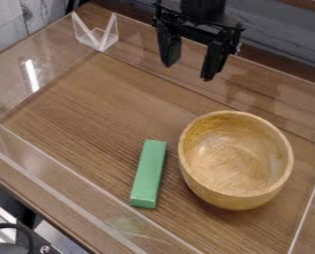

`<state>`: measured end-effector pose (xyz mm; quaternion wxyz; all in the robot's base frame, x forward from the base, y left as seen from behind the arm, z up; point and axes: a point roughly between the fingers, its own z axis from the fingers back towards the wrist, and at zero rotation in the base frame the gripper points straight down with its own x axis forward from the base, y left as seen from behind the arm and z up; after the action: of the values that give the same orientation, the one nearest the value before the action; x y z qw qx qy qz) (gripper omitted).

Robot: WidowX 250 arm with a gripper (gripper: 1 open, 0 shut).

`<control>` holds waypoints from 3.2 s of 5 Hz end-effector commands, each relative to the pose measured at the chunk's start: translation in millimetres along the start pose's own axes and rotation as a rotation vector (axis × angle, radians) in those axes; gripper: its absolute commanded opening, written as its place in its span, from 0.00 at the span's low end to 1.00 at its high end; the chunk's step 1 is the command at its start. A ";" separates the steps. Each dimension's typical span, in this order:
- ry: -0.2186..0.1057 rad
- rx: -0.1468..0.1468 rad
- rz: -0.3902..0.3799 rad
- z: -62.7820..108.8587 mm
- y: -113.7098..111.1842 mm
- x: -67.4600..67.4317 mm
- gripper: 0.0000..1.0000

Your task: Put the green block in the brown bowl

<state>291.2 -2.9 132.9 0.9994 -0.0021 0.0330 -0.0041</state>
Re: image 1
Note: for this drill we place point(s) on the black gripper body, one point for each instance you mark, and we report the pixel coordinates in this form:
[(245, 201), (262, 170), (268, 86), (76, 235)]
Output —
[(201, 20)]

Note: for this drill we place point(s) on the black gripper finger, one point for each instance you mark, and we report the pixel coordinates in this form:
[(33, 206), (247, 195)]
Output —
[(215, 60), (170, 45)]

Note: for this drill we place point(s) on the green rectangular block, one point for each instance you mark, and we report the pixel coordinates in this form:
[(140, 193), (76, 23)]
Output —
[(144, 194)]

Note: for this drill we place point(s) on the brown wooden bowl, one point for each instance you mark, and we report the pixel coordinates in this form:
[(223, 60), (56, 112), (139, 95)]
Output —
[(237, 159)]

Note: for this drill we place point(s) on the clear acrylic corner bracket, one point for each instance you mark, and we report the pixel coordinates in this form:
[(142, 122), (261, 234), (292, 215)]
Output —
[(98, 38)]

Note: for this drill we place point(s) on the clear acrylic front wall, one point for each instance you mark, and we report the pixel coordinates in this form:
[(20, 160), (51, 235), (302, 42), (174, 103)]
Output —
[(84, 210)]

